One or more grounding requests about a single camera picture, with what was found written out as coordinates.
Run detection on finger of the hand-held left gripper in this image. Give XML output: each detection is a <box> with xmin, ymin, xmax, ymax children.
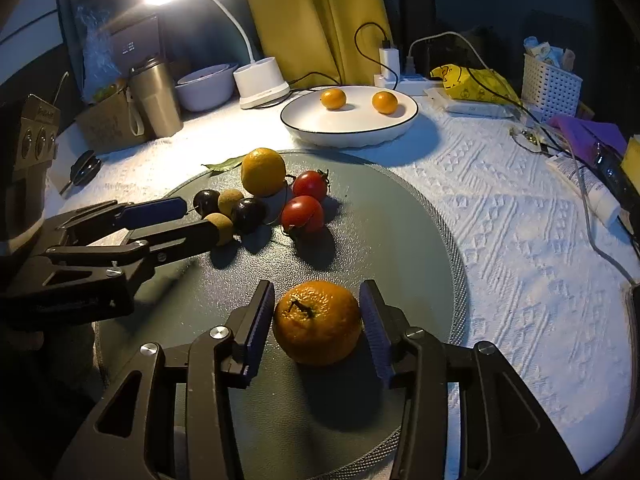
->
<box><xmin>44</xmin><ymin>196</ymin><xmax>188</xmax><ymax>251</ymax></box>
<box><xmin>0</xmin><ymin>220</ymin><xmax>222</xmax><ymax>322</ymax></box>

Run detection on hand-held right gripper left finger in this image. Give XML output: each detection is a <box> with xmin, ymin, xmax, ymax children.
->
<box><xmin>55</xmin><ymin>280</ymin><xmax>277</xmax><ymax>480</ymax></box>

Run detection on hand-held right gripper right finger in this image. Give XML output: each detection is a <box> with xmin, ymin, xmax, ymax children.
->
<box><xmin>359</xmin><ymin>279</ymin><xmax>583</xmax><ymax>480</ymax></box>

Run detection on tan longan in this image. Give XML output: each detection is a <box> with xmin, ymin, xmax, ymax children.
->
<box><xmin>217</xmin><ymin>190</ymin><xmax>245</xmax><ymax>218</ymax></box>
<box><xmin>202</xmin><ymin>213</ymin><xmax>236</xmax><ymax>247</ymax></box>

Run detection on dark purple plum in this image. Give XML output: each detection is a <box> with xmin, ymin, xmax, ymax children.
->
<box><xmin>232</xmin><ymin>198</ymin><xmax>267</xmax><ymax>235</ymax></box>
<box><xmin>193</xmin><ymin>189</ymin><xmax>221</xmax><ymax>217</ymax></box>

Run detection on large orange with stem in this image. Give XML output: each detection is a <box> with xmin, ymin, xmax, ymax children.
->
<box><xmin>272</xmin><ymin>281</ymin><xmax>363</xmax><ymax>366</ymax></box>

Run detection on yellow-orange round citrus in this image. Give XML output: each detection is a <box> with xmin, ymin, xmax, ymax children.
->
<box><xmin>241</xmin><ymin>147</ymin><xmax>287</xmax><ymax>197</ymax></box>

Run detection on red cherry tomato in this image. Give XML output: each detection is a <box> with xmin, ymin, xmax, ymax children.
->
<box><xmin>281</xmin><ymin>196</ymin><xmax>326</xmax><ymax>235</ymax></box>
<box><xmin>292</xmin><ymin>170</ymin><xmax>331</xmax><ymax>201</ymax></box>

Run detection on white plate with dark rim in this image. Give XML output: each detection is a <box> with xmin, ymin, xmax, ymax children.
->
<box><xmin>280</xmin><ymin>86</ymin><xmax>420</xmax><ymax>148</ymax></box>

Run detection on green leaf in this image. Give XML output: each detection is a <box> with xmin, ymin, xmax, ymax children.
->
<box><xmin>201</xmin><ymin>156</ymin><xmax>246</xmax><ymax>173</ymax></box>

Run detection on grey round mat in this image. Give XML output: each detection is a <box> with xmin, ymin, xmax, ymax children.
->
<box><xmin>92</xmin><ymin>149</ymin><xmax>471</xmax><ymax>480</ymax></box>

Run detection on clear plastic bag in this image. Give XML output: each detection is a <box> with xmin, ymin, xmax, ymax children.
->
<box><xmin>75</xmin><ymin>5</ymin><xmax>131</xmax><ymax>103</ymax></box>

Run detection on steel tumbler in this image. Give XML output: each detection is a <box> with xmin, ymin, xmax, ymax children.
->
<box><xmin>127</xmin><ymin>56</ymin><xmax>184</xmax><ymax>139</ymax></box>

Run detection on pale purple bowl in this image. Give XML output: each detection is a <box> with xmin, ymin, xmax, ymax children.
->
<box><xmin>175</xmin><ymin>63</ymin><xmax>240</xmax><ymax>112</ymax></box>

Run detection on dark screen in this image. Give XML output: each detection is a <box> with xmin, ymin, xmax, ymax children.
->
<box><xmin>100</xmin><ymin>14</ymin><xmax>161</xmax><ymax>78</ymax></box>

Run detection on white desk lamp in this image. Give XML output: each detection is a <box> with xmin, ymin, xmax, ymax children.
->
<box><xmin>142</xmin><ymin>0</ymin><xmax>291</xmax><ymax>110</ymax></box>

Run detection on white textured tablecloth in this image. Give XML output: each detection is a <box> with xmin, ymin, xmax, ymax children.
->
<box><xmin>47</xmin><ymin>85</ymin><xmax>640</xmax><ymax>471</ymax></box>

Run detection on small orange kumquat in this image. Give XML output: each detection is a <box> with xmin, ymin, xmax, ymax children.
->
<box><xmin>320</xmin><ymin>88</ymin><xmax>347</xmax><ymax>111</ymax></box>
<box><xmin>372</xmin><ymin>91</ymin><xmax>399</xmax><ymax>115</ymax></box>

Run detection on white tissue pack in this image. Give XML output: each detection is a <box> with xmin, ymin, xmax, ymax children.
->
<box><xmin>424</xmin><ymin>87</ymin><xmax>523</xmax><ymax>120</ymax></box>

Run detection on white power strip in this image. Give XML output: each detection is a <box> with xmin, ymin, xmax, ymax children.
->
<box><xmin>373</xmin><ymin>72</ymin><xmax>451</xmax><ymax>97</ymax></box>

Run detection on yellow curtain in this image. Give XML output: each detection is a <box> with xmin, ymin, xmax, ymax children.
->
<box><xmin>242</xmin><ymin>0</ymin><xmax>401</xmax><ymax>91</ymax></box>

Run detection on white cream tube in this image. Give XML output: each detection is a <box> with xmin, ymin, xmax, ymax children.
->
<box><xmin>546</xmin><ymin>154</ymin><xmax>623</xmax><ymax>228</ymax></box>

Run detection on white charger block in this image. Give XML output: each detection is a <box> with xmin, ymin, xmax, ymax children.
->
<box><xmin>378</xmin><ymin>47</ymin><xmax>401</xmax><ymax>81</ymax></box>

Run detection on yellow duck print packet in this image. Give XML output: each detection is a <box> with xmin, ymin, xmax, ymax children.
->
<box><xmin>430</xmin><ymin>64</ymin><xmax>523</xmax><ymax>106</ymax></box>

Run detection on purple cloth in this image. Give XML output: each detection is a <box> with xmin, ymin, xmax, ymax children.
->
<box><xmin>547</xmin><ymin>115</ymin><xmax>628</xmax><ymax>158</ymax></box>

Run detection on white woven plastic basket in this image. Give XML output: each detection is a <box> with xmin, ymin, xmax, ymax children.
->
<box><xmin>521</xmin><ymin>52</ymin><xmax>585</xmax><ymax>123</ymax></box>

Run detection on pale paper packets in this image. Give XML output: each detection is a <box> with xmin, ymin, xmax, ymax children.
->
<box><xmin>524</xmin><ymin>36</ymin><xmax>578</xmax><ymax>68</ymax></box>

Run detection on black lamp cable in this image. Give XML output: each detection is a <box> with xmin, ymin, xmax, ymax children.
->
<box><xmin>287</xmin><ymin>72</ymin><xmax>343</xmax><ymax>92</ymax></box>

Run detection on small metal keychain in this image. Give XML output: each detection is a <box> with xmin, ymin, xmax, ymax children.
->
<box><xmin>510</xmin><ymin>127</ymin><xmax>548</xmax><ymax>153</ymax></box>

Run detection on grey cable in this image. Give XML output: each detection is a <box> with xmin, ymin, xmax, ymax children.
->
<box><xmin>565</xmin><ymin>135</ymin><xmax>640</xmax><ymax>286</ymax></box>

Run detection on black usb cable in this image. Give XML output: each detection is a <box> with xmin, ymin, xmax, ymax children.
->
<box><xmin>354</xmin><ymin>22</ymin><xmax>393</xmax><ymax>83</ymax></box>

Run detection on thin black cable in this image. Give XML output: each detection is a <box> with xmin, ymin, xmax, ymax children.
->
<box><xmin>492</xmin><ymin>87</ymin><xmax>601</xmax><ymax>171</ymax></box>

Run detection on white power cable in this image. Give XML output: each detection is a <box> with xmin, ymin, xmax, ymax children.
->
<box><xmin>407</xmin><ymin>31</ymin><xmax>493</xmax><ymax>73</ymax></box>

